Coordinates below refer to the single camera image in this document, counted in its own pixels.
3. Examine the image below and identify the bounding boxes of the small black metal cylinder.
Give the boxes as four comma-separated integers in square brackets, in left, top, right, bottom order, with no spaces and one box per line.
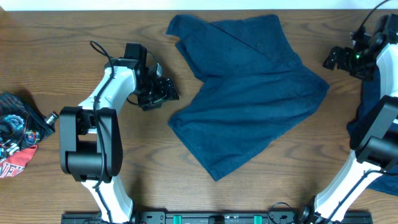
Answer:
[44,111,59,126]

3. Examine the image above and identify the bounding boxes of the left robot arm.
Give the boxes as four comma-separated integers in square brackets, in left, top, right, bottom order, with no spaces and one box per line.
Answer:
[60,40,179,223]

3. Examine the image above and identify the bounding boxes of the dark blue garment at right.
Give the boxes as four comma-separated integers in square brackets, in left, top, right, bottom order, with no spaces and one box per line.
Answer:
[347,70,397,195]

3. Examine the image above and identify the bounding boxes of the black printed t-shirt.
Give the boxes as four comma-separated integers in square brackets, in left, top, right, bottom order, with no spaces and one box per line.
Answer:
[1,92,55,161]

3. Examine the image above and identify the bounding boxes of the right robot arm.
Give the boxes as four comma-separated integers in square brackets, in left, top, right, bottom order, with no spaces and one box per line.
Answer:
[297,14,397,223]

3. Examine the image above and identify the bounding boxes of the dark blue shorts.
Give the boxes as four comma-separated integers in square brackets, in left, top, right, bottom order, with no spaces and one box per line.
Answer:
[167,14,329,181]

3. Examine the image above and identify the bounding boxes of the red printed garment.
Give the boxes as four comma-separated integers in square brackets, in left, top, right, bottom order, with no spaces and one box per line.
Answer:
[1,145,38,178]

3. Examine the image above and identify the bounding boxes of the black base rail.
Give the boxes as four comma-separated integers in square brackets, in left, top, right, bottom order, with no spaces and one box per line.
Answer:
[60,211,373,224]

